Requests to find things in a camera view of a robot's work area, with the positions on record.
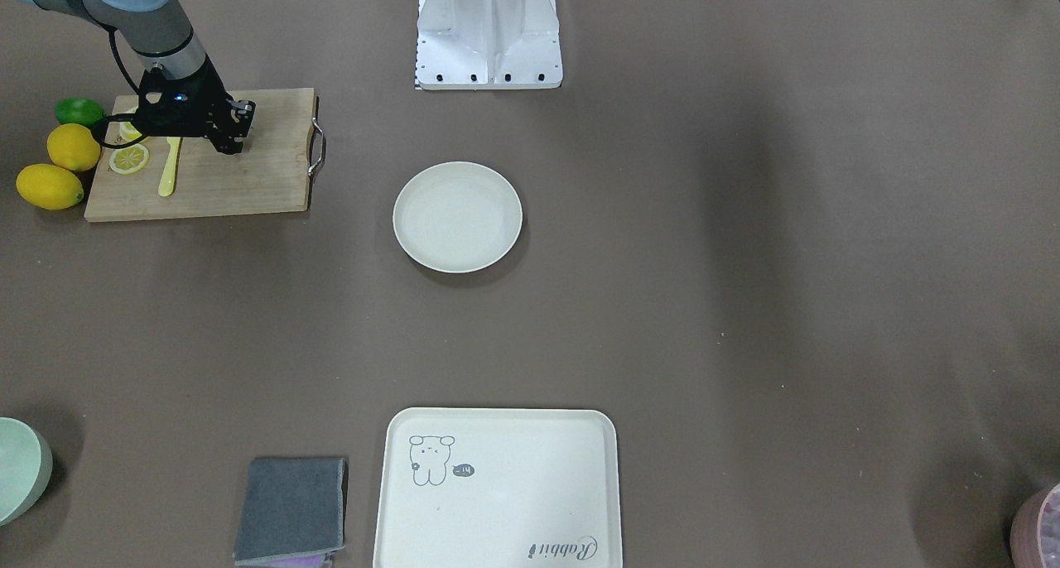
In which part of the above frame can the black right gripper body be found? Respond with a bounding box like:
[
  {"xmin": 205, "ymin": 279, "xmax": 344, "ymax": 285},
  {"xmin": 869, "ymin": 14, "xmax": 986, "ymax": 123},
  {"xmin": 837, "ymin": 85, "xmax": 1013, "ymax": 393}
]
[{"xmin": 133, "ymin": 59, "xmax": 255, "ymax": 156}]

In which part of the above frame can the bamboo cutting board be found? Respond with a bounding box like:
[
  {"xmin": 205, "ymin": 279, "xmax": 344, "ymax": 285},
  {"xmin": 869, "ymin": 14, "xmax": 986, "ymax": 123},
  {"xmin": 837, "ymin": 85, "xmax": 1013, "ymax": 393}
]
[{"xmin": 84, "ymin": 88, "xmax": 326, "ymax": 221}]

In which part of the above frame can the purple cloth under grey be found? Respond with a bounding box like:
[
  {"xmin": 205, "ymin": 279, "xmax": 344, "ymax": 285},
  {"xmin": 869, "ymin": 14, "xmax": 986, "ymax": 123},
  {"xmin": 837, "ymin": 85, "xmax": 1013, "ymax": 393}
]
[{"xmin": 234, "ymin": 551, "xmax": 335, "ymax": 568}]

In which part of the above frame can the lemon slice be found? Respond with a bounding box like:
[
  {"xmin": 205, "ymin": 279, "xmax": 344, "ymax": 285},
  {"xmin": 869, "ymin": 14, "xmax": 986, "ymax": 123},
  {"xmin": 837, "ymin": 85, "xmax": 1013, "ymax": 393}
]
[
  {"xmin": 118, "ymin": 108, "xmax": 145, "ymax": 144},
  {"xmin": 108, "ymin": 144, "xmax": 151, "ymax": 176}
]

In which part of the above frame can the lemon slice upper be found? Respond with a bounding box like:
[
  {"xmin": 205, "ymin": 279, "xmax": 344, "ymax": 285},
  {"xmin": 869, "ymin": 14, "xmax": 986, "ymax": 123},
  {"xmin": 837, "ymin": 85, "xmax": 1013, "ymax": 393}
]
[{"xmin": 108, "ymin": 144, "xmax": 151, "ymax": 176}]

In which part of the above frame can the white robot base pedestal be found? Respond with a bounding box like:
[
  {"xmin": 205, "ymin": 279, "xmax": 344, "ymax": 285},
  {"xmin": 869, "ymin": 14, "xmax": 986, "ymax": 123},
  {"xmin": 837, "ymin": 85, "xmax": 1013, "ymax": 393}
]
[{"xmin": 414, "ymin": 0, "xmax": 564, "ymax": 90}]

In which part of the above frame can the yellow lemon far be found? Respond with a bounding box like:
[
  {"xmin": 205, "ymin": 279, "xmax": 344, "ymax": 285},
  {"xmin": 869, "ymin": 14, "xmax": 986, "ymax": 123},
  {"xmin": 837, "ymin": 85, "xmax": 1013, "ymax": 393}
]
[{"xmin": 16, "ymin": 163, "xmax": 84, "ymax": 210}]

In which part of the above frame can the beige round plate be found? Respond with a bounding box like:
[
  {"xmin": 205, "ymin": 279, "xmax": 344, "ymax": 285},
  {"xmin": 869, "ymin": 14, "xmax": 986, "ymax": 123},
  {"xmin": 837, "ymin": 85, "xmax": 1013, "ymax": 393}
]
[{"xmin": 393, "ymin": 161, "xmax": 525, "ymax": 274}]

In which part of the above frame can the yellow plastic knife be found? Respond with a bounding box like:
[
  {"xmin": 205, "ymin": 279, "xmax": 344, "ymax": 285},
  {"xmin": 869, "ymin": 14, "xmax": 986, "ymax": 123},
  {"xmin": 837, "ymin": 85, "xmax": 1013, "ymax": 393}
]
[{"xmin": 157, "ymin": 137, "xmax": 182, "ymax": 197}]

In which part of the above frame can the mint green bowl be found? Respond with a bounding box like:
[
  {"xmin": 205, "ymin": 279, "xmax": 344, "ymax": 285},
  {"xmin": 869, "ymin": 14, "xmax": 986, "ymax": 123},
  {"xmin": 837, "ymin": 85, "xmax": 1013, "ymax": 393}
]
[{"xmin": 1, "ymin": 418, "xmax": 53, "ymax": 526}]

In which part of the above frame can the lemon slice lower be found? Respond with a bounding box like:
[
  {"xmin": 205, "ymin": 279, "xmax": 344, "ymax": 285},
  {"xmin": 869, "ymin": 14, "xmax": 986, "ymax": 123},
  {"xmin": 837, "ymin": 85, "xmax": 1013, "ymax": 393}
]
[{"xmin": 118, "ymin": 108, "xmax": 145, "ymax": 144}]

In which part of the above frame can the cream rabbit tray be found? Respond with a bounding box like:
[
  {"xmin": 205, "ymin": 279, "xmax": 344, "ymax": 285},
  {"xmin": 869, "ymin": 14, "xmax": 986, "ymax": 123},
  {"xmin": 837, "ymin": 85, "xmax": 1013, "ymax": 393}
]
[{"xmin": 373, "ymin": 408, "xmax": 624, "ymax": 567}]

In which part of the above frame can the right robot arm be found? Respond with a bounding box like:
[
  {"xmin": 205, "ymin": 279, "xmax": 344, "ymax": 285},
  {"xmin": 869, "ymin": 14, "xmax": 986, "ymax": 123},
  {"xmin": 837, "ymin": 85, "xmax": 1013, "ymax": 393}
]
[{"xmin": 18, "ymin": 0, "xmax": 255, "ymax": 156}]

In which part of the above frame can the yellow lemon near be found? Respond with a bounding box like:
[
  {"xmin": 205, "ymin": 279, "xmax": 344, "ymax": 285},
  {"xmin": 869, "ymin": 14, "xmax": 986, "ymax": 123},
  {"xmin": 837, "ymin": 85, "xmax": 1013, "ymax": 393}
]
[{"xmin": 46, "ymin": 123, "xmax": 102, "ymax": 173}]

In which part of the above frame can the grey folded cloth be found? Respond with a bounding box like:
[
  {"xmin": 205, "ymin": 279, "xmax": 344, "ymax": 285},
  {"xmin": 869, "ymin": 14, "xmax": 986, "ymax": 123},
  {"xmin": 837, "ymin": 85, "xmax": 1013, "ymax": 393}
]
[{"xmin": 234, "ymin": 456, "xmax": 347, "ymax": 563}]

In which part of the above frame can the yellow lemon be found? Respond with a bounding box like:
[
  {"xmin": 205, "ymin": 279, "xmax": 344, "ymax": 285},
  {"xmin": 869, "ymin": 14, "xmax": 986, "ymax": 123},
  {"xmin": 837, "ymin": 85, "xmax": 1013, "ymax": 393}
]
[
  {"xmin": 16, "ymin": 163, "xmax": 84, "ymax": 210},
  {"xmin": 46, "ymin": 123, "xmax": 102, "ymax": 173}
]

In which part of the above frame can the green lime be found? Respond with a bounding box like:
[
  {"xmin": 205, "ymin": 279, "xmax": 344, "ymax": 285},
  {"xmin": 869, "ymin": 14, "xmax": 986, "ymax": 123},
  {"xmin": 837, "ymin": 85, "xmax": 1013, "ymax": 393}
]
[{"xmin": 54, "ymin": 97, "xmax": 107, "ymax": 128}]

